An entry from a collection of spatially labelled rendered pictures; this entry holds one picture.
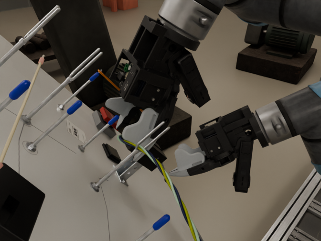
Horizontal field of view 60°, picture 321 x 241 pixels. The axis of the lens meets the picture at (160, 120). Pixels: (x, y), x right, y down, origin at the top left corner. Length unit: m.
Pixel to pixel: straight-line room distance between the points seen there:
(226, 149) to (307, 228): 1.22
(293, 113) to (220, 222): 1.39
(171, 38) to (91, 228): 0.26
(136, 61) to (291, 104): 0.29
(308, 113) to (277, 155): 1.91
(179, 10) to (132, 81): 0.11
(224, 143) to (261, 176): 1.68
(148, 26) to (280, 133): 0.31
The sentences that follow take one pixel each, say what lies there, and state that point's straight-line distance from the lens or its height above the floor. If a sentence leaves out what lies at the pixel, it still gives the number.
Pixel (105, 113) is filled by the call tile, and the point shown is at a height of 1.14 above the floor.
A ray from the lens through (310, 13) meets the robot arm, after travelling 0.41.
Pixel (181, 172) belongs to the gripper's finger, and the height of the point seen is 1.07.
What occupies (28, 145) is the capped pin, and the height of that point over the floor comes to 1.27.
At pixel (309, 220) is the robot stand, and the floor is 0.21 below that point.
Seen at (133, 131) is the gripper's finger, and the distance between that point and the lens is 0.42.
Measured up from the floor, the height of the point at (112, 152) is 1.12.
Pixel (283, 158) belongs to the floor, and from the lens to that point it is 2.43.
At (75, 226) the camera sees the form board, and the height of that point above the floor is 1.22.
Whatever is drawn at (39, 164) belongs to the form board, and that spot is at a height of 1.25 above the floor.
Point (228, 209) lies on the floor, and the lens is 1.94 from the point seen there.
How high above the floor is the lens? 1.48
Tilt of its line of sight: 34 degrees down
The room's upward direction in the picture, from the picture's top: straight up
